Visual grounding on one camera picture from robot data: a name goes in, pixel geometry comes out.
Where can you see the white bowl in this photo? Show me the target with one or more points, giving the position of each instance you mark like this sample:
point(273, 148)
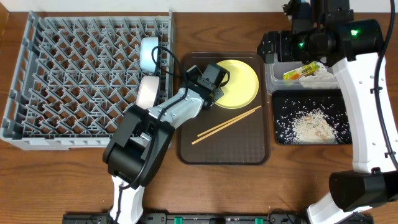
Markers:
point(147, 92)

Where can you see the black waste tray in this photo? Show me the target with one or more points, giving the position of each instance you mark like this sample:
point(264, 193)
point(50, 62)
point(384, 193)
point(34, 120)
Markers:
point(311, 99)

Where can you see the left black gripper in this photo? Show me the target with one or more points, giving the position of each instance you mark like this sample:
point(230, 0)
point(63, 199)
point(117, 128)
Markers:
point(216, 94)

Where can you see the yellow plate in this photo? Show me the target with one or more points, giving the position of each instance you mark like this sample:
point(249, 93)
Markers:
point(242, 87)

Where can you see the green snack wrapper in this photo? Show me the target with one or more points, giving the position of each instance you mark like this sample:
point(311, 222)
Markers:
point(300, 72)

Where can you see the clear plastic waste bin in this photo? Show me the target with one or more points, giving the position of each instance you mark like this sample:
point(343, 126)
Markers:
point(275, 81)

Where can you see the grey plastic dish rack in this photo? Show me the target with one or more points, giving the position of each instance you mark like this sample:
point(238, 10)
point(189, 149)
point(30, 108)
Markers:
point(75, 77)

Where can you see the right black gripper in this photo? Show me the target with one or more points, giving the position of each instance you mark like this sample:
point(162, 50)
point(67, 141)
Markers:
point(282, 39)

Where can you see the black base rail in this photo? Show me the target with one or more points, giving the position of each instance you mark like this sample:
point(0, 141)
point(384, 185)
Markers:
point(161, 218)

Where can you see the light blue bowl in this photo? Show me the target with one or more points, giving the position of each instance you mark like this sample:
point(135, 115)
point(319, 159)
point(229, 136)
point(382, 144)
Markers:
point(148, 54)

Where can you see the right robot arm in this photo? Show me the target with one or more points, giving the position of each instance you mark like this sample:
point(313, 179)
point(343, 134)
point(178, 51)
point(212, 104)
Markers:
point(355, 51)

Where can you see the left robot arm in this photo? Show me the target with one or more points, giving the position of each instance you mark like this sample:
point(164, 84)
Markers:
point(137, 148)

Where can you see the wooden chopstick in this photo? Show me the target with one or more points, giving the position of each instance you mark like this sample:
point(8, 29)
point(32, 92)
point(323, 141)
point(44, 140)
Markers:
point(223, 126)
point(226, 122)

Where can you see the brown serving tray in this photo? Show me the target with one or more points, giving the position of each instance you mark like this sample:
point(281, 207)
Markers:
point(246, 142)

